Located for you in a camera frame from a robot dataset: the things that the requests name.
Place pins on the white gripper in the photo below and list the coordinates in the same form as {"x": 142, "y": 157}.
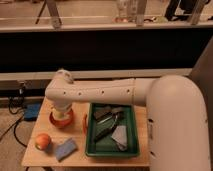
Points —
{"x": 60, "y": 112}

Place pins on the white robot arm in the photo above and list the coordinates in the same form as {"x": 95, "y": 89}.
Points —
{"x": 178, "y": 135}

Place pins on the red bowl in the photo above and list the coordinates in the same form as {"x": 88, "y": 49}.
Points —
{"x": 61, "y": 120}

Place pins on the blue box on floor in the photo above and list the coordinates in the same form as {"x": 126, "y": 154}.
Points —
{"x": 31, "y": 111}

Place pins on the red apple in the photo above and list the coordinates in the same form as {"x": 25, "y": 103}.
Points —
{"x": 42, "y": 141}

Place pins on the dark sponge block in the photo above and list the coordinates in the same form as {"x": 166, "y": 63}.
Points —
{"x": 102, "y": 112}

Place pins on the blue sponge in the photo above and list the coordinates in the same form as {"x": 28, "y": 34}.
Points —
{"x": 65, "y": 149}

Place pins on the dark tool in tray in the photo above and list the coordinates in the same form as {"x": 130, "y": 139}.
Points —
{"x": 110, "y": 129}

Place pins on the green plastic tray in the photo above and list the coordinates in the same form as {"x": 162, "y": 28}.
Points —
{"x": 107, "y": 147}

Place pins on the grey cloth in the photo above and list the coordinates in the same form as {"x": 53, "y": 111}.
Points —
{"x": 120, "y": 137}

